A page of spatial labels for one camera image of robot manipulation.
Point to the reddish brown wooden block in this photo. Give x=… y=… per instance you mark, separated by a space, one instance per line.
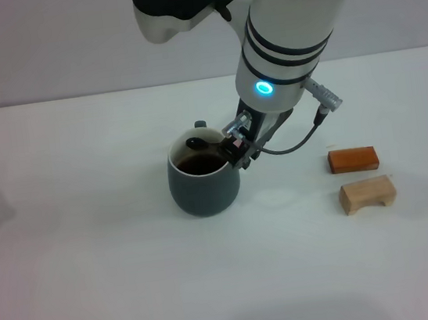
x=352 y=159

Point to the clear plug connector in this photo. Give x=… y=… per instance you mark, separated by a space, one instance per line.
x=237 y=124

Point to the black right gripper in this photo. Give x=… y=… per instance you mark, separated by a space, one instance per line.
x=268 y=125

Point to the light wooden arch block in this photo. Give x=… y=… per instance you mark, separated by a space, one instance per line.
x=360 y=192

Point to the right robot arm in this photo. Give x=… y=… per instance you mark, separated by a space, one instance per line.
x=287 y=28

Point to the grey ceramic cup with coffee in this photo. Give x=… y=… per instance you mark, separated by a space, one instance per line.
x=202 y=193

